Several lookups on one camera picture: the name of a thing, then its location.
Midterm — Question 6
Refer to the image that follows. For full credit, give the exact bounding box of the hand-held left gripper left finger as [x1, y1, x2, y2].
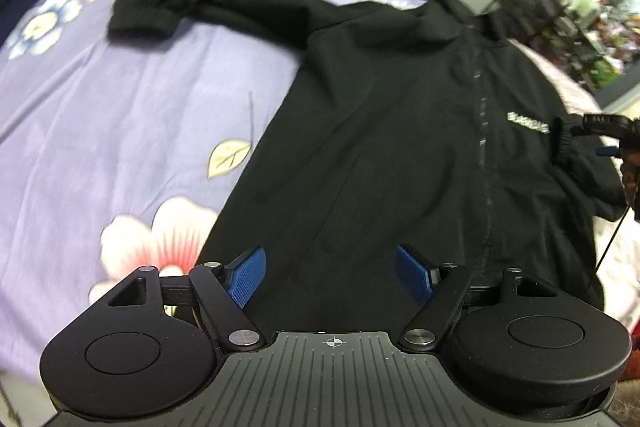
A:
[106, 246, 267, 353]

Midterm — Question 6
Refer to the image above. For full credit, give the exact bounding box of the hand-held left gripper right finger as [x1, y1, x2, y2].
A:
[395, 244, 558, 353]

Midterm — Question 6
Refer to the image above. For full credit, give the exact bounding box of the black jacket with white print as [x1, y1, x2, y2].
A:
[107, 0, 626, 338]

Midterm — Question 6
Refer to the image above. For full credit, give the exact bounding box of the black metal storage rack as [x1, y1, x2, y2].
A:
[495, 0, 640, 92]

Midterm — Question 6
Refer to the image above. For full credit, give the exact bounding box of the purple floral bedsheet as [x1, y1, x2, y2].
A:
[0, 0, 431, 427]

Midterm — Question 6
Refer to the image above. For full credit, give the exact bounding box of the thin black cable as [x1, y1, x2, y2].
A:
[594, 202, 632, 280]

